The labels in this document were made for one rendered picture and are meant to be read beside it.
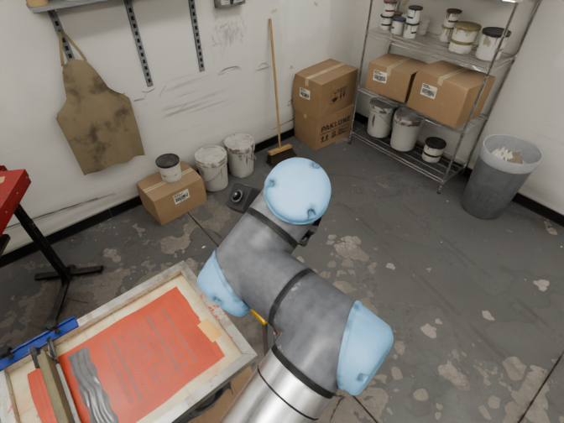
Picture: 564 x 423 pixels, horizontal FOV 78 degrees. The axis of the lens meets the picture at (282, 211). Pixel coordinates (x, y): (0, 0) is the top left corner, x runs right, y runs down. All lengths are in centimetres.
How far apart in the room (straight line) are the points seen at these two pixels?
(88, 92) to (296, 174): 268
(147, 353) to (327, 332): 125
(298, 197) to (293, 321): 13
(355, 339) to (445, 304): 261
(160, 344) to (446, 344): 192
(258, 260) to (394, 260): 270
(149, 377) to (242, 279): 115
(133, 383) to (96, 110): 211
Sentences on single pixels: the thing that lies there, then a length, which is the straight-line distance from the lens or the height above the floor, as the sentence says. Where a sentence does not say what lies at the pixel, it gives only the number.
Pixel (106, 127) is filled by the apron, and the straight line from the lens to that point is 310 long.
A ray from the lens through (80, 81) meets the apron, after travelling 297.
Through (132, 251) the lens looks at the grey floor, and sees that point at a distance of 322.
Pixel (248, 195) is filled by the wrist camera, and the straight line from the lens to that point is 59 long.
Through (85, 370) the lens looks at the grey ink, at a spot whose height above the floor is 96.
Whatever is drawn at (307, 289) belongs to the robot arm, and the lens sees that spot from 35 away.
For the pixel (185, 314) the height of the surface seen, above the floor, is 96.
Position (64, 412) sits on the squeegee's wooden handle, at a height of 106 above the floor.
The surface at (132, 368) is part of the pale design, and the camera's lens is 154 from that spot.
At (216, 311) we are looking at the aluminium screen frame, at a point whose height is 99.
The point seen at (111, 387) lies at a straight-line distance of 154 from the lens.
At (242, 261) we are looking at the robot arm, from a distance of 38.
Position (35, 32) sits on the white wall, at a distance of 289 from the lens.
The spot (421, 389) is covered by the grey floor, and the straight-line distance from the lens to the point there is 257.
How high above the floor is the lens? 228
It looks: 44 degrees down
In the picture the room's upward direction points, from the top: straight up
